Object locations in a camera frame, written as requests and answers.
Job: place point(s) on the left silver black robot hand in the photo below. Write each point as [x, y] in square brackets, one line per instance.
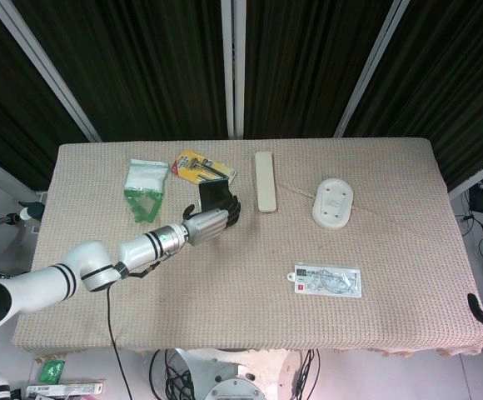
[206, 227]

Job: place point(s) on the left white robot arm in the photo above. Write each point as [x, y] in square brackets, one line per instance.
[91, 260]

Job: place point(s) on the white grey robot base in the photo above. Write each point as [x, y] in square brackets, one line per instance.
[235, 385]

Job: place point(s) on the yellow razor blister pack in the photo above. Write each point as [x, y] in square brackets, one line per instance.
[191, 164]

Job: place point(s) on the beige long cutlery case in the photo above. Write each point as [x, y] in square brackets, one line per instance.
[265, 183]

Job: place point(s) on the beige waffle tablecloth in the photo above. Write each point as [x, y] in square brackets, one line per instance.
[225, 300]

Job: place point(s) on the green clear plastic bag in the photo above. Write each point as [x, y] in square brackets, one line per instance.
[145, 179]

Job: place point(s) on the white oval soap dish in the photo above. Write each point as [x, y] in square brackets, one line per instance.
[332, 204]

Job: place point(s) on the clear ruler set pouch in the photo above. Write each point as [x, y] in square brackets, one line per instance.
[329, 281]

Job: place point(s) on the black pleated curtain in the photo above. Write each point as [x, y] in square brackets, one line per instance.
[150, 62]

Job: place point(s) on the small green packet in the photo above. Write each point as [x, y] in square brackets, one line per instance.
[52, 371]

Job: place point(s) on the long white flat box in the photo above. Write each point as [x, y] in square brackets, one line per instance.
[66, 388]

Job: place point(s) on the white upright frame pole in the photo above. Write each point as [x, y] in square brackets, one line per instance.
[233, 66]

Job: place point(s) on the white slanted frame pole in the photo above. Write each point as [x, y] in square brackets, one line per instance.
[46, 71]
[370, 71]

